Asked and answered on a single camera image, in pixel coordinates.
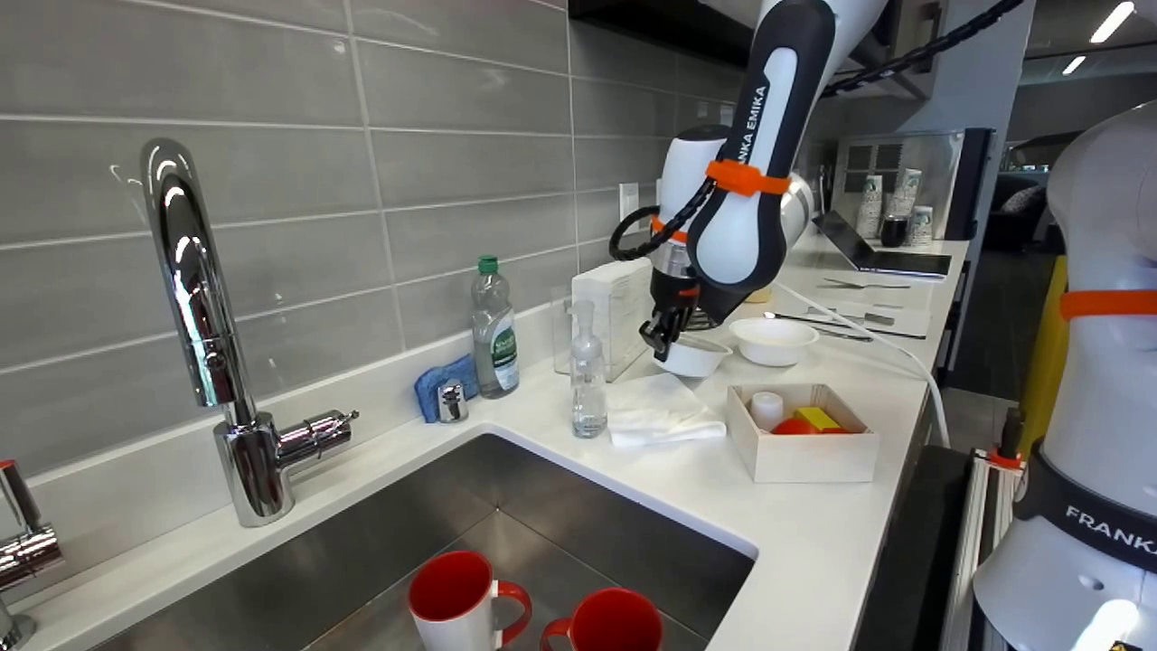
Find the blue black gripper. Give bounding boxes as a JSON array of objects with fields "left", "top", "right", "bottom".
[{"left": 640, "top": 271, "right": 718, "bottom": 361}]

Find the white bowl with beans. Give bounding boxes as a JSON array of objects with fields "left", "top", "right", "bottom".
[{"left": 663, "top": 343, "right": 726, "bottom": 380}]

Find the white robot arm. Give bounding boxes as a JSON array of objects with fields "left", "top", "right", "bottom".
[{"left": 636, "top": 0, "right": 884, "bottom": 360}]

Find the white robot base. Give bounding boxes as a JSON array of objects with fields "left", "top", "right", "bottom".
[{"left": 972, "top": 102, "right": 1157, "bottom": 651}]

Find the white empty bowl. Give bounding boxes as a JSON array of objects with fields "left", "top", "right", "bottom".
[{"left": 731, "top": 319, "right": 819, "bottom": 371}]

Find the white napkin stack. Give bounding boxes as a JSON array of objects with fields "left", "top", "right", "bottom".
[{"left": 571, "top": 260, "right": 652, "bottom": 380}]

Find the white crumpled paper towel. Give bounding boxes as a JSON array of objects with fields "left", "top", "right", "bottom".
[{"left": 607, "top": 374, "right": 726, "bottom": 450}]

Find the white toy bottle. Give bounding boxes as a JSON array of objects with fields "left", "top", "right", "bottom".
[{"left": 748, "top": 390, "right": 786, "bottom": 430}]

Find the clear small bottle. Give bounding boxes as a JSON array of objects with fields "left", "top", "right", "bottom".
[{"left": 571, "top": 302, "right": 607, "bottom": 439}]

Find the orange toy item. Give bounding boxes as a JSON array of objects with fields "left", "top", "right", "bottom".
[{"left": 771, "top": 418, "right": 812, "bottom": 436}]

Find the yellow toy item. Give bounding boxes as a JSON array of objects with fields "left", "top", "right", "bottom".
[{"left": 794, "top": 404, "right": 841, "bottom": 430}]

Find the green cap soap bottle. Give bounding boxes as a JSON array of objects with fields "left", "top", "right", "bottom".
[{"left": 469, "top": 258, "right": 519, "bottom": 397}]

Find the blue sponge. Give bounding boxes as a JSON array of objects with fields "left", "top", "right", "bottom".
[{"left": 411, "top": 355, "right": 478, "bottom": 425}]

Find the wooden toy box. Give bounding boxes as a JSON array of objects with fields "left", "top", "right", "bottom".
[{"left": 726, "top": 384, "right": 877, "bottom": 485}]

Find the red white mug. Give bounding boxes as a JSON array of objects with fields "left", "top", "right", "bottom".
[
  {"left": 537, "top": 586, "right": 665, "bottom": 651},
  {"left": 405, "top": 550, "right": 532, "bottom": 651}
]

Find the stainless steel sink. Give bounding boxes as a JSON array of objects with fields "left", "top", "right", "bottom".
[{"left": 97, "top": 436, "right": 752, "bottom": 651}]

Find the chrome kitchen faucet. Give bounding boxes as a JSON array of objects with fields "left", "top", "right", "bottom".
[{"left": 142, "top": 139, "right": 356, "bottom": 527}]

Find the small chrome side tap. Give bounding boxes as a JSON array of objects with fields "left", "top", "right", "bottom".
[{"left": 0, "top": 460, "right": 62, "bottom": 651}]

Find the wall outlet plate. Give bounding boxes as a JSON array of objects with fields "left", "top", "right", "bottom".
[{"left": 616, "top": 183, "right": 640, "bottom": 237}]

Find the white cable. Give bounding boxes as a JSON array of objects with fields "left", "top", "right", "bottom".
[{"left": 773, "top": 283, "right": 953, "bottom": 450}]

